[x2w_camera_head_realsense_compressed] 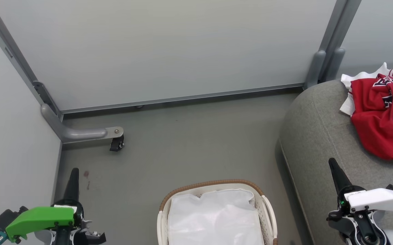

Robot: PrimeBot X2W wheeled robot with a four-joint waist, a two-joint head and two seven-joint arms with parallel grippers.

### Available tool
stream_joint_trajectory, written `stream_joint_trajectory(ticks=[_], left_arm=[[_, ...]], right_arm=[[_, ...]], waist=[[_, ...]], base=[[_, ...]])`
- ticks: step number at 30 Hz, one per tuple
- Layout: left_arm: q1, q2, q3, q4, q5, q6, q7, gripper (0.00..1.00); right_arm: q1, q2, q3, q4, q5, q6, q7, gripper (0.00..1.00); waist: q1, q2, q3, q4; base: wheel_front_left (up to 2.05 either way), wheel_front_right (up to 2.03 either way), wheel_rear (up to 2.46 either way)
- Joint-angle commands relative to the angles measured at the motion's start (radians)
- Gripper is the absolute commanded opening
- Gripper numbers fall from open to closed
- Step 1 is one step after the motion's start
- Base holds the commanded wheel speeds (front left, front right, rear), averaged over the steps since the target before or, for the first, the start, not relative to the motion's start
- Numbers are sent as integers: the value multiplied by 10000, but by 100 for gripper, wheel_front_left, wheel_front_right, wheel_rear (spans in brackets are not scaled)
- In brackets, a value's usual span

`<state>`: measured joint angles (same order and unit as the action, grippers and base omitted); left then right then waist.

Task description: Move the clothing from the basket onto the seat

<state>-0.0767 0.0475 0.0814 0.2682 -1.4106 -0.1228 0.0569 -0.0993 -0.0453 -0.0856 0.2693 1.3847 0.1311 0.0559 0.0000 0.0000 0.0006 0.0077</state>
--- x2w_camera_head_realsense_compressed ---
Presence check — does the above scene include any black caster wheel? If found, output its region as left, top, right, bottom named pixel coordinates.
left=109, top=135, right=125, bottom=152

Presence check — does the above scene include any grey rounded post bracket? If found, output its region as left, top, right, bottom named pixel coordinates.
left=326, top=48, right=346, bottom=81
left=304, top=50, right=327, bottom=90

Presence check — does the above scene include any white basket liner cloth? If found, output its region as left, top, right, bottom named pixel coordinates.
left=167, top=189, right=265, bottom=245

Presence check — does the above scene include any white laundry basket brown rim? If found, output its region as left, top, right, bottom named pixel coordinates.
left=157, top=179, right=279, bottom=245

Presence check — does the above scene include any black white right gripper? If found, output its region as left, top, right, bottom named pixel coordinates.
left=327, top=157, right=393, bottom=235

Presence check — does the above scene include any grey partition bottom rail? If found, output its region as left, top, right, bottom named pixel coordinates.
left=60, top=82, right=306, bottom=115

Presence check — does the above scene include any grey double partition frame post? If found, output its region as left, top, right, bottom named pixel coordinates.
left=318, top=0, right=362, bottom=82

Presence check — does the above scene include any grey fabric sofa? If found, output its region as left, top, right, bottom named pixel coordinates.
left=278, top=70, right=393, bottom=245

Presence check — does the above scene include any grey partition foot bar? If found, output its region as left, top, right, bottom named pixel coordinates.
left=40, top=103, right=125, bottom=144

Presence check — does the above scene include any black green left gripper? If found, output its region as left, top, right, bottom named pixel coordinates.
left=0, top=167, right=85, bottom=243

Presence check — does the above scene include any red white lettered jersey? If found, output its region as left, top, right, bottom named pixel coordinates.
left=340, top=62, right=393, bottom=132

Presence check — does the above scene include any grey slanted partition frame post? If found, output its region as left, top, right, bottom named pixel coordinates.
left=0, top=0, right=64, bottom=120

